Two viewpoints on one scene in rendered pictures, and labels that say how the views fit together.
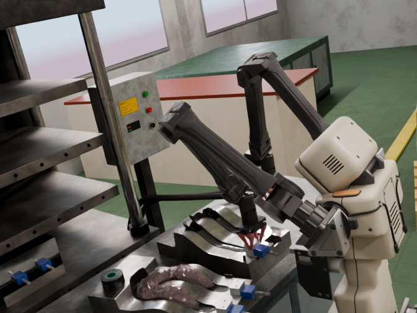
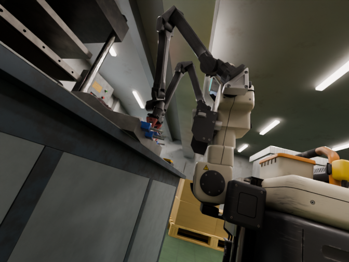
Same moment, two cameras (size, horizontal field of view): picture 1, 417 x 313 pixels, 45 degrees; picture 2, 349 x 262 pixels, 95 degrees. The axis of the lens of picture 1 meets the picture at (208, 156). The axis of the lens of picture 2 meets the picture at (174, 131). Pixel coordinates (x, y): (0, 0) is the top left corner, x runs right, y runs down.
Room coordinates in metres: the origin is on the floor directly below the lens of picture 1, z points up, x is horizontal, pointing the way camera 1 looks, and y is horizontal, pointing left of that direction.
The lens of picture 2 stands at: (0.70, 0.16, 0.67)
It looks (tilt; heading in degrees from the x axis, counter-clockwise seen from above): 19 degrees up; 335
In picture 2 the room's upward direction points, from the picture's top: 17 degrees clockwise
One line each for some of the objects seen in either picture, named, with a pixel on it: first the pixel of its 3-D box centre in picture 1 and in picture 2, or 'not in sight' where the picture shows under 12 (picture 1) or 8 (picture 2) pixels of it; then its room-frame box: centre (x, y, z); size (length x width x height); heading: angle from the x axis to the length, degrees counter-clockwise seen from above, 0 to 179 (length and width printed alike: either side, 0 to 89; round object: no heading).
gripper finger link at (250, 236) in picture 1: (251, 236); (152, 124); (1.57, -0.09, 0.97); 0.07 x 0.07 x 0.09; 43
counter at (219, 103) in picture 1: (189, 128); not in sight; (5.10, 0.14, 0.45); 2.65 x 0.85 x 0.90; 55
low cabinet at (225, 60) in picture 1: (242, 86); not in sight; (6.89, -0.67, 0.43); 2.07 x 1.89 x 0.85; 145
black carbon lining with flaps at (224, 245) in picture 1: (219, 228); not in sight; (1.77, 0.01, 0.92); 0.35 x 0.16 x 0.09; 44
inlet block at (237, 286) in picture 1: (251, 292); (150, 135); (1.40, -0.05, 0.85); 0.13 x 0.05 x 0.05; 61
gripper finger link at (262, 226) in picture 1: (255, 233); (153, 126); (1.59, -0.11, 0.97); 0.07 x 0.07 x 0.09; 43
